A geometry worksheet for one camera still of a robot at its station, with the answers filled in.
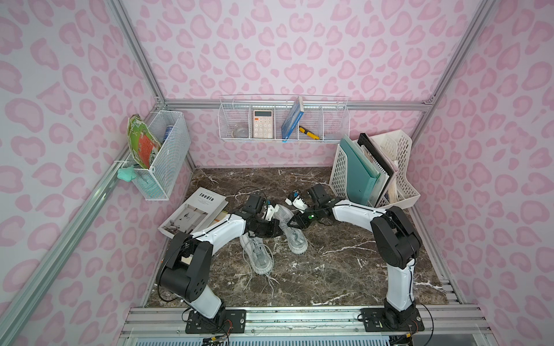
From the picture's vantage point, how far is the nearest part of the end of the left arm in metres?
0.68

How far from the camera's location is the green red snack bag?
2.27 feet

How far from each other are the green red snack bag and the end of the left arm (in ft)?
1.13
